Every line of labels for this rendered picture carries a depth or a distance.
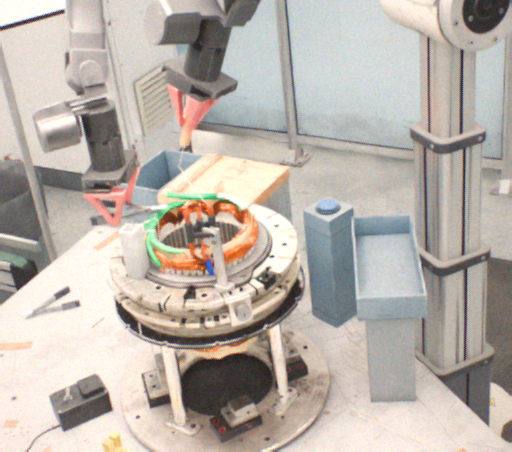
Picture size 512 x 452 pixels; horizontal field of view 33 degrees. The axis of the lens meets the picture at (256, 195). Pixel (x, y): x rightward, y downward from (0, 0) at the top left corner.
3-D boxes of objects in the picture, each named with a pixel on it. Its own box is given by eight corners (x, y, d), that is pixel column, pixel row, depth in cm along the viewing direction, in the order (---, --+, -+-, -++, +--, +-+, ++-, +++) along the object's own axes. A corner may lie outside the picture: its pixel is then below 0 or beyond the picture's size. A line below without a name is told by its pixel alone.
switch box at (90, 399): (53, 413, 161) (46, 390, 158) (102, 391, 165) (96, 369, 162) (63, 432, 156) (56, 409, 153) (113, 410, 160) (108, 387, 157)
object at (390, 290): (428, 431, 147) (426, 295, 133) (364, 433, 148) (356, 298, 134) (414, 338, 168) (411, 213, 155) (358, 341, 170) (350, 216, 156)
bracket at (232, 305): (227, 320, 136) (223, 293, 133) (248, 313, 137) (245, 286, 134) (232, 327, 134) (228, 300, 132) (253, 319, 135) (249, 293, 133)
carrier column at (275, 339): (273, 405, 153) (261, 310, 143) (279, 396, 155) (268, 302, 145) (286, 408, 152) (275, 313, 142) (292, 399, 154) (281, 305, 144)
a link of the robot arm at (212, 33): (245, 11, 123) (225, -7, 126) (204, 11, 119) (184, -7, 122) (233, 54, 126) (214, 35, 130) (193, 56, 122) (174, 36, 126)
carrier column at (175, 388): (173, 428, 151) (154, 333, 141) (180, 418, 153) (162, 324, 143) (185, 431, 150) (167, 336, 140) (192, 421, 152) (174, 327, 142)
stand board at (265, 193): (158, 204, 172) (156, 194, 171) (209, 162, 186) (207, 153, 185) (243, 222, 163) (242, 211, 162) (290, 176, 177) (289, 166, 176)
